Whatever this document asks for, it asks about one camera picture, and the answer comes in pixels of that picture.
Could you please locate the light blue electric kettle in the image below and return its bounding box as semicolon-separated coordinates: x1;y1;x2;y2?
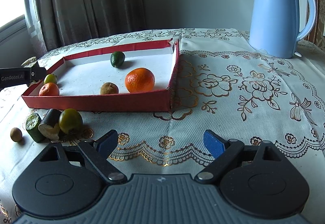
249;0;317;59

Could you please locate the window frame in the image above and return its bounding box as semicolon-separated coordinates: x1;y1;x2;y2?
1;15;29;45

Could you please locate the dark sugarcane piece pale end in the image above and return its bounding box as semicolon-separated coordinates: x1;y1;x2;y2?
21;56;37;67

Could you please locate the small dark green cucumber end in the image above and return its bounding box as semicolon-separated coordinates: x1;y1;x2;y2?
110;51;126;68

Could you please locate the brown longan fruit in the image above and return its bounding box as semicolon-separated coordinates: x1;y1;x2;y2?
100;82;119;95
10;127;23;142

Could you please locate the large orange mandarin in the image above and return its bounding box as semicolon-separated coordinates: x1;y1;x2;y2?
125;67;155;93

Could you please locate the white floral embroidered tablecloth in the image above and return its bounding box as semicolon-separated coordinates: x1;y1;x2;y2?
0;27;325;224

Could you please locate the small orange mandarin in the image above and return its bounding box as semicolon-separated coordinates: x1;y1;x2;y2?
39;82;60;97

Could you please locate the large green tomato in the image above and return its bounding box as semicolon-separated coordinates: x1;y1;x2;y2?
59;109;83;135

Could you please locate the small green tomato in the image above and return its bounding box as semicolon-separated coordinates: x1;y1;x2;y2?
43;73;57;84

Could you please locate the green cucumber piece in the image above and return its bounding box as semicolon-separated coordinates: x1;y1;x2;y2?
25;112;45;143

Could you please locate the red cardboard box tray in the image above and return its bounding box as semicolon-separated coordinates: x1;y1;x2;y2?
22;39;180;112

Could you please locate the dark sugarcane piece yellow end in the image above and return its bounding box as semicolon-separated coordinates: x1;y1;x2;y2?
38;109;61;140

